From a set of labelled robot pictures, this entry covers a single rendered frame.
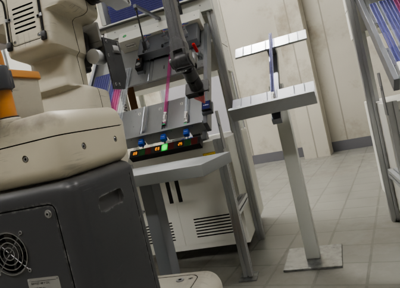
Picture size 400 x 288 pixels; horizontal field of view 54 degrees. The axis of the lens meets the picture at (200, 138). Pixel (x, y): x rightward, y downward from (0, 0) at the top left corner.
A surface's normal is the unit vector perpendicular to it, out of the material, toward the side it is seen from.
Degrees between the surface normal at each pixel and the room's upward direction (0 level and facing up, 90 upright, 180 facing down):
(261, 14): 90
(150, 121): 47
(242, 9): 90
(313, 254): 90
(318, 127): 90
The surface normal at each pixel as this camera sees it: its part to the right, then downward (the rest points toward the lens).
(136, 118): -0.34, -0.59
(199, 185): -0.26, 0.11
